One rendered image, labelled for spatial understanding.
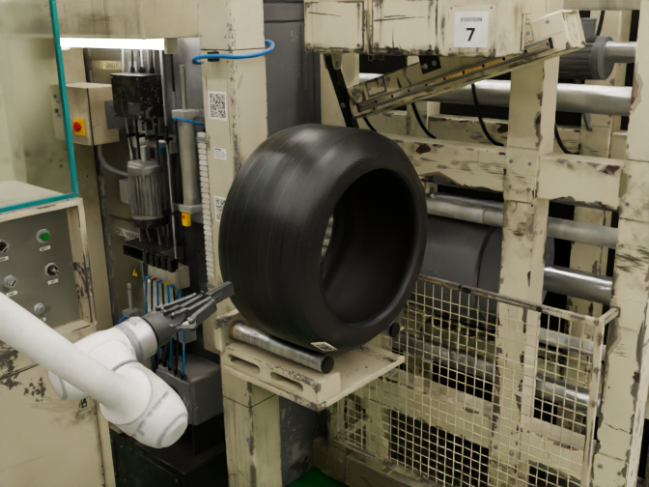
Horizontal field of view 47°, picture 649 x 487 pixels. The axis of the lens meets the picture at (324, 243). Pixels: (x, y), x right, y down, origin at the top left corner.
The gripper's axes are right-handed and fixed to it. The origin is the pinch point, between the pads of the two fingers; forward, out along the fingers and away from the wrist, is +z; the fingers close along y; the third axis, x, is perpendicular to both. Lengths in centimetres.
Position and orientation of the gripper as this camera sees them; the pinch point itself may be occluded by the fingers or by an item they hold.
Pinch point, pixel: (219, 293)
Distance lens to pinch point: 170.1
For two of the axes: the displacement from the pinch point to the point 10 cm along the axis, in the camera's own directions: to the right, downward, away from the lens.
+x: 1.1, 9.1, 3.9
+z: 6.6, -3.7, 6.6
